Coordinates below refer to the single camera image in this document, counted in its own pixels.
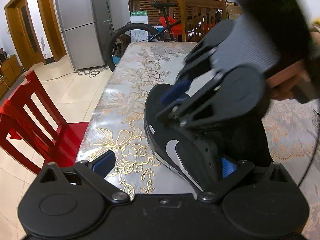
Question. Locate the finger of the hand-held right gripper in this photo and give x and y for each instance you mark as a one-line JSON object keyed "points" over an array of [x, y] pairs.
{"points": [[197, 105], [175, 90]]}

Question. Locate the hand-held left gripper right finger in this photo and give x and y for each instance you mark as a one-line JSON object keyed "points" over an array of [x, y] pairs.
{"points": [[227, 167]]}

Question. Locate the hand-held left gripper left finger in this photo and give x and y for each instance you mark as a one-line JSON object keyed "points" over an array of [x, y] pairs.
{"points": [[105, 162]]}

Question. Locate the black sneaker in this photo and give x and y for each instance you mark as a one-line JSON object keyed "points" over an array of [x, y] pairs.
{"points": [[195, 152]]}

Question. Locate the red wooden chair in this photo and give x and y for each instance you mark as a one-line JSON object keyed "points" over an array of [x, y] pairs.
{"points": [[70, 135]]}

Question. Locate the red plastic bag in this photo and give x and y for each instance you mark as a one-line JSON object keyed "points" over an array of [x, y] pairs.
{"points": [[172, 26]]}

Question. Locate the green and white box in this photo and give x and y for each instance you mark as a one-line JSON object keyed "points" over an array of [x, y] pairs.
{"points": [[138, 17]]}

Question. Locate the black bicycle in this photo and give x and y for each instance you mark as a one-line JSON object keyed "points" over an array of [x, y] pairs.
{"points": [[162, 5]]}

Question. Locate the brown wooden chair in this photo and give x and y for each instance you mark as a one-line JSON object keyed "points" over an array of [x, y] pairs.
{"points": [[150, 5]]}

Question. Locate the silver refrigerator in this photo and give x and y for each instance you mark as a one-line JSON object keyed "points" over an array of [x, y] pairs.
{"points": [[80, 30]]}

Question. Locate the low wooden cabinet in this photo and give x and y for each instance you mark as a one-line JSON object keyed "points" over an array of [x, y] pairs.
{"points": [[10, 67]]}

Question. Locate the wooden door with glass panel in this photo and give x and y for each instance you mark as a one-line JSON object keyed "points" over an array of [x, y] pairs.
{"points": [[23, 30]]}

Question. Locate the wooden doorway frame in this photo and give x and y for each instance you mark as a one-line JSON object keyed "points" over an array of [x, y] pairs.
{"points": [[46, 17]]}

